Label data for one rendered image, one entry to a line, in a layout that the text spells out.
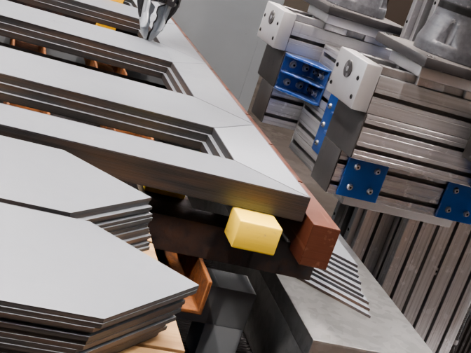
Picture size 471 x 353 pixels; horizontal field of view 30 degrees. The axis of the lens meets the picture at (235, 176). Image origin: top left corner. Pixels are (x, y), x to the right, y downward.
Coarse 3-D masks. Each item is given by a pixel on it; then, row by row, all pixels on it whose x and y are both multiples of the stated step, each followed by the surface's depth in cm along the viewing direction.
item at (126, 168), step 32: (32, 0) 210; (64, 0) 213; (128, 0) 249; (0, 32) 168; (32, 32) 170; (128, 64) 175; (160, 64) 178; (0, 96) 127; (32, 96) 129; (64, 96) 131; (192, 96) 155; (0, 128) 106; (128, 128) 133; (160, 128) 135; (192, 128) 137; (96, 160) 110; (128, 160) 110; (192, 192) 114; (224, 192) 115; (256, 192) 116
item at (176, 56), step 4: (168, 48) 191; (172, 48) 193; (168, 52) 187; (172, 52) 189; (176, 52) 190; (180, 52) 192; (172, 56) 184; (176, 56) 186; (180, 56) 187; (184, 56) 189; (188, 56) 190; (172, 60) 180; (176, 60) 181; (180, 60) 183; (184, 60) 184; (188, 60) 185; (192, 60) 187
